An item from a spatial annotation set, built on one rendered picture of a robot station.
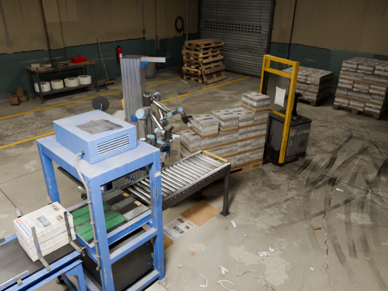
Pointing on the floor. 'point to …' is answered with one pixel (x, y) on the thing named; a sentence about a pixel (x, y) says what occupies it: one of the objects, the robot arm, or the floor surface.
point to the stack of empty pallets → (196, 54)
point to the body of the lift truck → (297, 131)
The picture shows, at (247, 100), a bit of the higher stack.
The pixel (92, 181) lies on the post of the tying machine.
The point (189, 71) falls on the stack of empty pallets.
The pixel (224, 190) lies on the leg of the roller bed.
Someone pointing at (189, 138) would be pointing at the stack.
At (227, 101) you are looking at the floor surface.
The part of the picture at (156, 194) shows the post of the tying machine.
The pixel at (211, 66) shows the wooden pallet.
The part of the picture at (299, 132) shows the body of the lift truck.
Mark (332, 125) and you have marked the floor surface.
